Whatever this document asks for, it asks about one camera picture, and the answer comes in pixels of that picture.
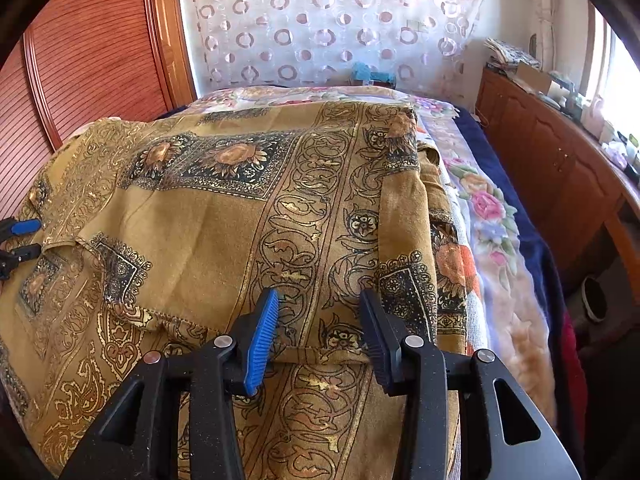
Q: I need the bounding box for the mustard patterned shirt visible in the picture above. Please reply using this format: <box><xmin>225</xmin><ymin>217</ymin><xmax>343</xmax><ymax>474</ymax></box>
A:
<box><xmin>1</xmin><ymin>100</ymin><xmax>474</xmax><ymax>479</ymax></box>

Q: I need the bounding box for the floral quilt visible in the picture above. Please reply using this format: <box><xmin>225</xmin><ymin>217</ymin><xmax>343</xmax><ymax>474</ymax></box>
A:
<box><xmin>188</xmin><ymin>86</ymin><xmax>558</xmax><ymax>422</ymax></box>

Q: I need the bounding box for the navy blue blanket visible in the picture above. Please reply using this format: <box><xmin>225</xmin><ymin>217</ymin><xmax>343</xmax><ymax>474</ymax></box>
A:
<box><xmin>454</xmin><ymin>107</ymin><xmax>588</xmax><ymax>470</ymax></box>

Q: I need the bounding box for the red wooden wardrobe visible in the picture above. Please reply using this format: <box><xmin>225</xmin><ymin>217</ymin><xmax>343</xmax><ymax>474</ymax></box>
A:
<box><xmin>1</xmin><ymin>0</ymin><xmax>196</xmax><ymax>217</ymax></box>

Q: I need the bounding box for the wooden side cabinet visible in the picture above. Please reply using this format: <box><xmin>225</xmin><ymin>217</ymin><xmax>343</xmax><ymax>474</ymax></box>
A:
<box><xmin>475</xmin><ymin>68</ymin><xmax>639</xmax><ymax>292</ymax></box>

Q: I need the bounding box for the white circle pattern curtain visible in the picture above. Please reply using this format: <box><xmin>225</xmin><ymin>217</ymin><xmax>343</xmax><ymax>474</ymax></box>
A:
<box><xmin>180</xmin><ymin>0</ymin><xmax>483</xmax><ymax>100</ymax></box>

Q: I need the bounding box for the cardboard box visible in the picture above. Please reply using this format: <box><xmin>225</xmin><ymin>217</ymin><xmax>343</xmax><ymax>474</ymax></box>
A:
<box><xmin>514</xmin><ymin>62</ymin><xmax>552</xmax><ymax>94</ymax></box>

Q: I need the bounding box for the window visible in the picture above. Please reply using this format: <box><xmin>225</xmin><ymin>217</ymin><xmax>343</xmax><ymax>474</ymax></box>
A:
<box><xmin>582</xmin><ymin>3</ymin><xmax>639</xmax><ymax>162</ymax></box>

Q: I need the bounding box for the blue item on box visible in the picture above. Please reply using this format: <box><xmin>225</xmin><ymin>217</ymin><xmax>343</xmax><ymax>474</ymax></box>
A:
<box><xmin>350</xmin><ymin>62</ymin><xmax>396</xmax><ymax>88</ymax></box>

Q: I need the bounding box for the folded patterned cloth stack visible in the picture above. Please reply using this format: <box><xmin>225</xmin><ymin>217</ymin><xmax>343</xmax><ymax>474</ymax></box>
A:
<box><xmin>484</xmin><ymin>37</ymin><xmax>541</xmax><ymax>70</ymax></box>

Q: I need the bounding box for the tied window curtain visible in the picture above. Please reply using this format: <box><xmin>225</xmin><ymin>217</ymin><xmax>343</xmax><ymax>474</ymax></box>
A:
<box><xmin>534</xmin><ymin>0</ymin><xmax>558</xmax><ymax>70</ymax></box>

